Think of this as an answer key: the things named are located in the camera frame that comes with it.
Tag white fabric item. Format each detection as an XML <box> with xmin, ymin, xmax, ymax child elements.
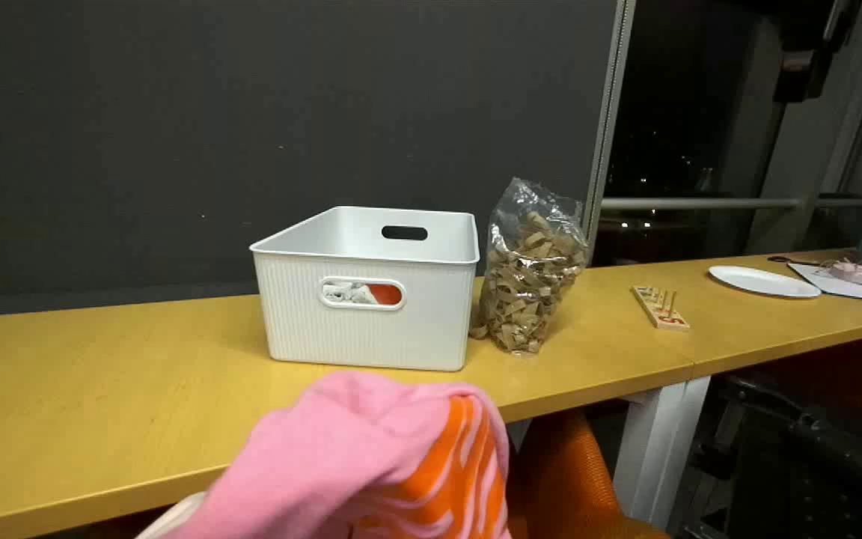
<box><xmin>136</xmin><ymin>488</ymin><xmax>209</xmax><ymax>539</ymax></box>

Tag white plastic storage bin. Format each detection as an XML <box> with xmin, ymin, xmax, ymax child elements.
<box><xmin>248</xmin><ymin>205</ymin><xmax>483</xmax><ymax>374</ymax></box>

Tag white paper sheet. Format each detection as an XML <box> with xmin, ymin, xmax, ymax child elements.
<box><xmin>788</xmin><ymin>256</ymin><xmax>862</xmax><ymax>308</ymax></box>

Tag black robot cart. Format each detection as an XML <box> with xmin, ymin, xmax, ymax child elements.
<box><xmin>682</xmin><ymin>371</ymin><xmax>862</xmax><ymax>539</ymax></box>

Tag pink orange cloth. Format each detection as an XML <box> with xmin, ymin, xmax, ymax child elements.
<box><xmin>164</xmin><ymin>371</ymin><xmax>516</xmax><ymax>539</ymax></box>

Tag white orange packet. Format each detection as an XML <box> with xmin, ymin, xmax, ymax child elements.
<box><xmin>321</xmin><ymin>280</ymin><xmax>404</xmax><ymax>308</ymax></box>

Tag grey window rail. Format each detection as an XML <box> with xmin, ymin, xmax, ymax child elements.
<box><xmin>600</xmin><ymin>194</ymin><xmax>862</xmax><ymax>214</ymax></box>

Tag white plate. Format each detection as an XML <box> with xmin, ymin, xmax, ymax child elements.
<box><xmin>707</xmin><ymin>263</ymin><xmax>823</xmax><ymax>304</ymax></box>

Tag white table leg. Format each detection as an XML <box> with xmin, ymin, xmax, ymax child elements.
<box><xmin>610</xmin><ymin>374</ymin><xmax>716</xmax><ymax>533</ymax></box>

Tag orange chair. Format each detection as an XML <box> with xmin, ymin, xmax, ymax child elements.
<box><xmin>507</xmin><ymin>408</ymin><xmax>673</xmax><ymax>539</ymax></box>

